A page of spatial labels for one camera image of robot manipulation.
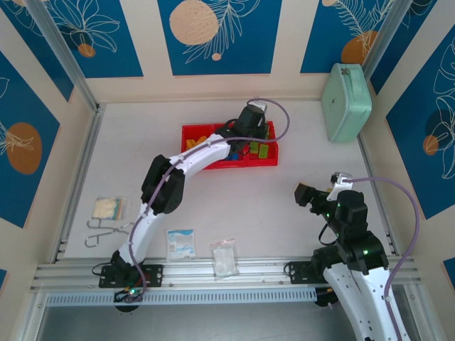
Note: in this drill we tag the clear bag of cotton pads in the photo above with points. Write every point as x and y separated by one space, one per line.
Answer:
106 207

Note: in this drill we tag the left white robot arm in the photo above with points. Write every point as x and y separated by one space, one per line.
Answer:
206 158

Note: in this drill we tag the yellow lego brick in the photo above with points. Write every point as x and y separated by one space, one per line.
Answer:
202 139
191 144

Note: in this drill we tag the aluminium side rail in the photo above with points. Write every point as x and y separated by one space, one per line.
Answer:
82 177
377 195

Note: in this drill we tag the clear zip bag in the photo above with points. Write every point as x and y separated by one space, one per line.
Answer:
224 261

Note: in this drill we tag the long aluminium frame rail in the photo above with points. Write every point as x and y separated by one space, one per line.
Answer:
263 271

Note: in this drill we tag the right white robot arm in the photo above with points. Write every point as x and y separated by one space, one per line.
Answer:
355 302

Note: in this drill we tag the blue lego brick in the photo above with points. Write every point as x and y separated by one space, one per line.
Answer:
232 157

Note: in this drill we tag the aluminium corner post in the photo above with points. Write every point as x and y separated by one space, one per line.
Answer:
386 35
61 46

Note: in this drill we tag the blue white flat packet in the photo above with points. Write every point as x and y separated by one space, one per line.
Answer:
181 245

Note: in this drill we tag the long green lego brick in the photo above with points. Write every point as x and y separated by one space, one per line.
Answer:
263 151

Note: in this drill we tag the mint green case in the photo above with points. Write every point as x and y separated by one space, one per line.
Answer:
346 106

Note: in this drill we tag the short aluminium frame rail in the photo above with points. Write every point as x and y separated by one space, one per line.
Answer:
30 316
423 312

